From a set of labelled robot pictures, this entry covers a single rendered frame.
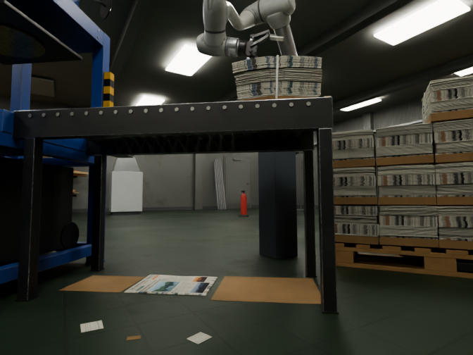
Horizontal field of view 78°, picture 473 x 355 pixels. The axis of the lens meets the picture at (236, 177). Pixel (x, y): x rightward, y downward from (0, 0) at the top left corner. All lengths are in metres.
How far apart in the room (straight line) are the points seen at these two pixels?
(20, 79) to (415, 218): 2.69
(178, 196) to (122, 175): 3.25
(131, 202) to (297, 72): 7.43
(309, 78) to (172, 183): 9.93
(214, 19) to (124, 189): 7.22
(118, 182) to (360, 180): 7.19
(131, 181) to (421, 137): 7.43
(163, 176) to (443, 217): 9.83
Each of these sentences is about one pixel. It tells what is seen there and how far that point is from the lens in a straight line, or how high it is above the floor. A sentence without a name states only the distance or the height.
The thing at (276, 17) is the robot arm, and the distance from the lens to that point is 2.00.
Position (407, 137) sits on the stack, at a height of 0.76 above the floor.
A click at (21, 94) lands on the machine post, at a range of 2.59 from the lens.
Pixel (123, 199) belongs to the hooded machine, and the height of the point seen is 0.40.
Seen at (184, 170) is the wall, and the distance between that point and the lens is 11.25.
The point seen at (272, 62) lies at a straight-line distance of 1.39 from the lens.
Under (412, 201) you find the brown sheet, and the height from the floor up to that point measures 0.40.
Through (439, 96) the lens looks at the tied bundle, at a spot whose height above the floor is 0.97.
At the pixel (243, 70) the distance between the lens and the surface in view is 1.38.
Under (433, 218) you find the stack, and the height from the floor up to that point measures 0.30.
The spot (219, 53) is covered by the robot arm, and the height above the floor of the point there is 1.13.
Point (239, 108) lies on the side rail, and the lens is 1.18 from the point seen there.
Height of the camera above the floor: 0.42
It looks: 4 degrees up
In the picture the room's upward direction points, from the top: straight up
